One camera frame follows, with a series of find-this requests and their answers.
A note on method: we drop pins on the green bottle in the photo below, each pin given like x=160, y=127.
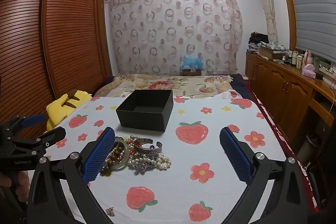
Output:
x=316, y=64

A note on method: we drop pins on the small cardboard box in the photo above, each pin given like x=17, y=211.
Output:
x=191, y=72

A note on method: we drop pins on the person's left hand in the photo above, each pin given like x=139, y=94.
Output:
x=22, y=184

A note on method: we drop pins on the blue plastic bag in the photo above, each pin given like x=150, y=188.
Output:
x=190, y=61

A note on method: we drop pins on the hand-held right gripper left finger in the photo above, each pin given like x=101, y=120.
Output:
x=97, y=154

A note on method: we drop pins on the strawberry print blanket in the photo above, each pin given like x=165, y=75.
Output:
x=183, y=187

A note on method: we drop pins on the pale jade bangle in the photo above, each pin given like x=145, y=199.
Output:
x=128, y=153

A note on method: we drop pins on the wooden slatted wardrobe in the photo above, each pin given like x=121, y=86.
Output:
x=65, y=29

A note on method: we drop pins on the yellow plush toy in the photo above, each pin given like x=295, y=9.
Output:
x=63, y=106

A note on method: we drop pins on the white bottle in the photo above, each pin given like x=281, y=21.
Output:
x=299, y=61

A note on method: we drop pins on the pink rabbit toy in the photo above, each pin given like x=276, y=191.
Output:
x=307, y=58

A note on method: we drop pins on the pile of dark clothes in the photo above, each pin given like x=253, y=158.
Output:
x=258, y=39

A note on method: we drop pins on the purple rhinestone brooch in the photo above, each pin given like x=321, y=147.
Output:
x=143, y=166

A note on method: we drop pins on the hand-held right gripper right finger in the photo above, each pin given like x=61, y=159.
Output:
x=236, y=158

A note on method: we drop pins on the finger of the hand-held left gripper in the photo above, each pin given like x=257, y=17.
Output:
x=52, y=136
x=32, y=120

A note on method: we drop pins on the grey window blind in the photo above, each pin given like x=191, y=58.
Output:
x=315, y=16

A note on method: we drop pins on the wooden cabinet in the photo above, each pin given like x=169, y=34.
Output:
x=278, y=85

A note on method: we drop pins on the tied beige curtain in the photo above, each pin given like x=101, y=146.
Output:
x=270, y=16

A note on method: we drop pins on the circle patterned curtain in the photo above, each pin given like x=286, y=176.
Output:
x=157, y=37

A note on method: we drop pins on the black jewelry box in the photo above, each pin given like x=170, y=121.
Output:
x=141, y=119

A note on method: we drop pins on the floral bed sheet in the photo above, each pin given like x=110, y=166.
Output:
x=157, y=83

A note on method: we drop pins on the pink tissue pack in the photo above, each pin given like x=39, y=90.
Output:
x=308, y=72

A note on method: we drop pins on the patterned cloth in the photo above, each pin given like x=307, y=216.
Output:
x=275, y=46

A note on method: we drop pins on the large cardboard box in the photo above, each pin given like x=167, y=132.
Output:
x=267, y=53

